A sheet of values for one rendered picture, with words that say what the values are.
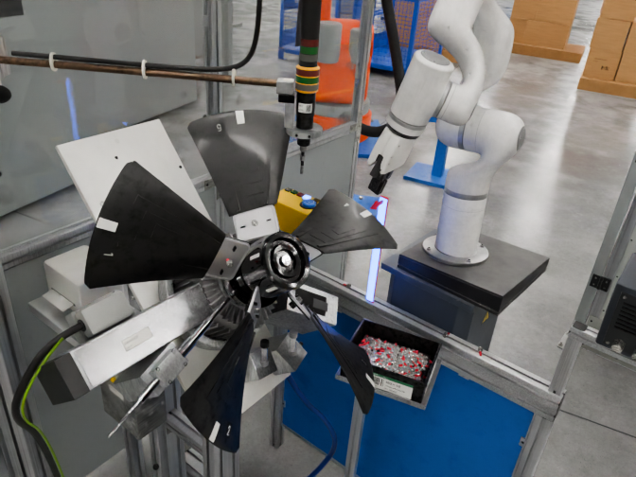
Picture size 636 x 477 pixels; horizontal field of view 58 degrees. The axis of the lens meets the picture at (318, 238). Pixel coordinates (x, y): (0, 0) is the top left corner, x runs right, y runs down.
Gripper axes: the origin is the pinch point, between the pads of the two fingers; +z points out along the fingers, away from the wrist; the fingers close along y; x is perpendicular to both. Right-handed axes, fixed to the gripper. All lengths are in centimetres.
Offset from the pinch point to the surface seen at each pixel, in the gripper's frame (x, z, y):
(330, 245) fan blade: 2.6, 9.3, 16.3
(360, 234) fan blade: 3.9, 9.5, 6.5
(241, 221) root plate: -11.3, 6.7, 31.0
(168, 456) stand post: -9, 94, 37
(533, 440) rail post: 63, 42, -12
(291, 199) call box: -27.9, 30.3, -12.6
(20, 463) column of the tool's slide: -34, 98, 67
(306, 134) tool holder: -6.9, -16.0, 25.2
